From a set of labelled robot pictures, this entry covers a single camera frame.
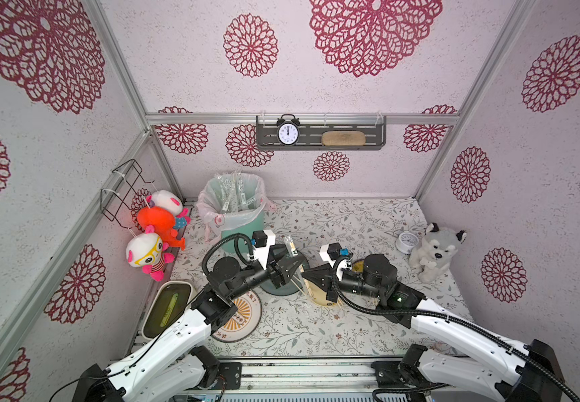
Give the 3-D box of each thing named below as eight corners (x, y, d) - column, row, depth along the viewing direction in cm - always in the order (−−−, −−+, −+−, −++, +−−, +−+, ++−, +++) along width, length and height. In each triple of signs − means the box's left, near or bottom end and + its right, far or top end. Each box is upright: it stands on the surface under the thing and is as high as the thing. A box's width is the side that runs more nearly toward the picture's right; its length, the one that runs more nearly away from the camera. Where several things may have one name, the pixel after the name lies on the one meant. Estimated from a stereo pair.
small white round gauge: (407, 256, 103) (410, 251, 100) (391, 245, 106) (394, 240, 103) (418, 244, 106) (422, 239, 103) (403, 234, 110) (406, 228, 107)
